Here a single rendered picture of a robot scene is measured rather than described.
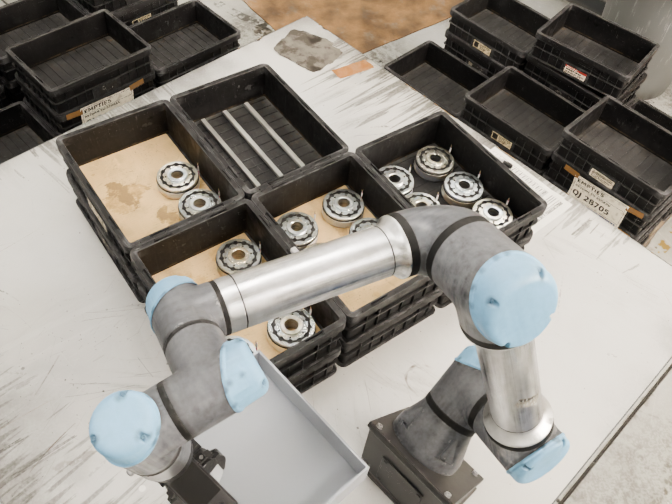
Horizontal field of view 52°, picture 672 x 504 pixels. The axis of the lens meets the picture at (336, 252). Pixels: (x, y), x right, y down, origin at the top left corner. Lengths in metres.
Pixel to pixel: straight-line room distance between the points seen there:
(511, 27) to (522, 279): 2.50
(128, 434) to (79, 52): 2.17
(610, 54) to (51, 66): 2.16
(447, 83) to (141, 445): 2.52
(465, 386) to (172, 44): 2.08
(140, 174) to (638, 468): 1.81
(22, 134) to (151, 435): 2.17
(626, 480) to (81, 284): 1.77
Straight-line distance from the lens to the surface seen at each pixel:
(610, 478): 2.50
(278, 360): 1.36
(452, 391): 1.32
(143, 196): 1.76
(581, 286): 1.91
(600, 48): 3.12
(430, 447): 1.34
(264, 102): 2.00
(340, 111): 2.18
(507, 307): 0.89
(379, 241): 0.95
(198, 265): 1.61
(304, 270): 0.91
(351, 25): 3.80
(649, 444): 2.61
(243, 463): 1.15
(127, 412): 0.78
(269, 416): 1.18
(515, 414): 1.15
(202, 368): 0.79
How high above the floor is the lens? 2.12
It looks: 52 degrees down
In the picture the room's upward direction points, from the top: 8 degrees clockwise
